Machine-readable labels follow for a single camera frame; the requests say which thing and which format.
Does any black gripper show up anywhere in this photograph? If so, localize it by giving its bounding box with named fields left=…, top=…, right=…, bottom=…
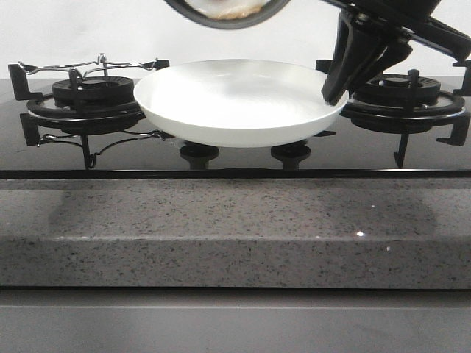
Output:
left=322, top=1, right=470, bottom=105

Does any black glass stove top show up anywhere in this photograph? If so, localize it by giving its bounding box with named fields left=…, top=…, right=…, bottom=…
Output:
left=1, top=79, right=470, bottom=179

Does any silver wire pan support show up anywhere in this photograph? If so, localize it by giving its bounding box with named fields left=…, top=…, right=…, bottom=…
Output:
left=17, top=53, right=170, bottom=79

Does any black frying pan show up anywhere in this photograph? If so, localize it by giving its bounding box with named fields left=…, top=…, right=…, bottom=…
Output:
left=166, top=1, right=288, bottom=30

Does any fried egg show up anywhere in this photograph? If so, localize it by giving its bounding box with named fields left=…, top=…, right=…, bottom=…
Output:
left=185, top=0, right=269, bottom=20

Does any right black gas burner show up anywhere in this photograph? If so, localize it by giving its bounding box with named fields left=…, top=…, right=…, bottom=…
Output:
left=341, top=60, right=470, bottom=149

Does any black gas burner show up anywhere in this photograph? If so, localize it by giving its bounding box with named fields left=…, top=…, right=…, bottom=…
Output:
left=8, top=63, right=144, bottom=146
left=341, top=60, right=470, bottom=149

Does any white round plate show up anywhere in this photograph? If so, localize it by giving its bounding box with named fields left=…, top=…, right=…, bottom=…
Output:
left=134, top=60, right=349, bottom=148

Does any left black gas burner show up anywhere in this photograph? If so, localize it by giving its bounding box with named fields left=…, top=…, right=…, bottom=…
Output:
left=8, top=63, right=144, bottom=146

